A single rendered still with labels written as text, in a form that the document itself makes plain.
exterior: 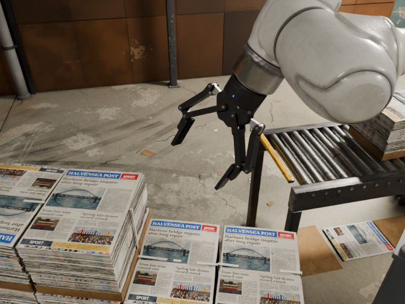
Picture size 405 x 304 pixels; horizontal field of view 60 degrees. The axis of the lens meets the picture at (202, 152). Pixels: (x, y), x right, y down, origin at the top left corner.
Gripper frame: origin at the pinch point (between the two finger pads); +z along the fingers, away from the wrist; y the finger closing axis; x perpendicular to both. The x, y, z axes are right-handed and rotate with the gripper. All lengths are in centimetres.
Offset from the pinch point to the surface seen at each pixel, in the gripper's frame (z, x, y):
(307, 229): 92, -169, -32
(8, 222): 60, 10, 37
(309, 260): 94, -145, -46
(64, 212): 52, -2, 29
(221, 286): 49, -29, -20
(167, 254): 58, -28, 1
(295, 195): 37, -88, -14
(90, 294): 65, -1, 6
